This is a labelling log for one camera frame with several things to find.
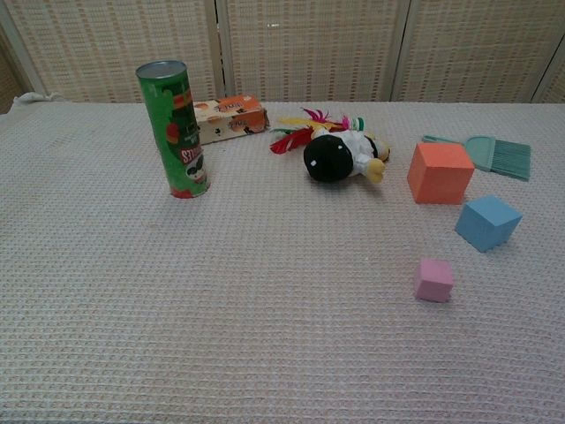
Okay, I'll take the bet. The small pink foam cube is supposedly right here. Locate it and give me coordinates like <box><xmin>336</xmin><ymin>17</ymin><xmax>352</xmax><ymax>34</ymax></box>
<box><xmin>413</xmin><ymin>257</ymin><xmax>455</xmax><ymax>304</ymax></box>

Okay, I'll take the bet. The blue foam cube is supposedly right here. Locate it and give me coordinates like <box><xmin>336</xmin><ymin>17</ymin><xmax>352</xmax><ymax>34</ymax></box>
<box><xmin>454</xmin><ymin>194</ymin><xmax>524</xmax><ymax>254</ymax></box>

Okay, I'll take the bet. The teal hand brush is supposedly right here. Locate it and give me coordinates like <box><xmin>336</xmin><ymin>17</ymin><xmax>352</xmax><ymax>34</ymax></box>
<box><xmin>421</xmin><ymin>133</ymin><xmax>532</xmax><ymax>183</ymax></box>

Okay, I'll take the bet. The colourful feather shuttlecock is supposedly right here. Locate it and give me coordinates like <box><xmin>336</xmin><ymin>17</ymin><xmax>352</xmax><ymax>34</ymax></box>
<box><xmin>268</xmin><ymin>107</ymin><xmax>366</xmax><ymax>155</ymax></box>

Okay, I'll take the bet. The plush doll with black head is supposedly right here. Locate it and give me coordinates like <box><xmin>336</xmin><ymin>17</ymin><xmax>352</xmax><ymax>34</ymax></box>
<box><xmin>302</xmin><ymin>127</ymin><xmax>392</xmax><ymax>185</ymax></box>

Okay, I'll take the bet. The beige woven tablecloth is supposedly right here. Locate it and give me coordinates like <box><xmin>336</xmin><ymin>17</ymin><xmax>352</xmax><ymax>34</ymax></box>
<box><xmin>0</xmin><ymin>91</ymin><xmax>565</xmax><ymax>424</ymax></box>

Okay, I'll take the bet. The orange biscuit box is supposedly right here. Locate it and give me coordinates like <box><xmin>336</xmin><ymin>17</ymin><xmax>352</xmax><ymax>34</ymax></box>
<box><xmin>192</xmin><ymin>94</ymin><xmax>271</xmax><ymax>146</ymax></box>

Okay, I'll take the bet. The green chips can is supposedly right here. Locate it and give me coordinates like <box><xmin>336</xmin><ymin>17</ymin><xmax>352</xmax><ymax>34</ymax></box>
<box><xmin>134</xmin><ymin>59</ymin><xmax>212</xmax><ymax>201</ymax></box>

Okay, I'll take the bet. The large orange foam cube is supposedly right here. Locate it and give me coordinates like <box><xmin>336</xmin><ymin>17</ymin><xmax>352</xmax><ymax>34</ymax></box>
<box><xmin>406</xmin><ymin>141</ymin><xmax>476</xmax><ymax>206</ymax></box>

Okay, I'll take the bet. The woven bamboo folding screen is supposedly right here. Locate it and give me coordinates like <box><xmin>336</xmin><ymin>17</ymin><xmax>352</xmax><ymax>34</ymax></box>
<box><xmin>0</xmin><ymin>0</ymin><xmax>565</xmax><ymax>115</ymax></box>

